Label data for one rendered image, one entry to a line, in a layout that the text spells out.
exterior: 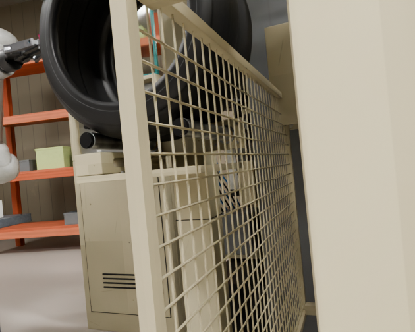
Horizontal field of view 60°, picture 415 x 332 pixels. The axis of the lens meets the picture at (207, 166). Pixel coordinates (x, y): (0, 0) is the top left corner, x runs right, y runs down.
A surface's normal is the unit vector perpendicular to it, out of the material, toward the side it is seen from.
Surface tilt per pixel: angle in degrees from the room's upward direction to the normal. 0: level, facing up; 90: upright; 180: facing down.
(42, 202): 90
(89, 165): 90
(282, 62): 90
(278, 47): 90
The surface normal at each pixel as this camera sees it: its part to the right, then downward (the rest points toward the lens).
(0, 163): 0.75, 0.09
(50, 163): -0.15, 0.01
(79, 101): -0.44, 0.19
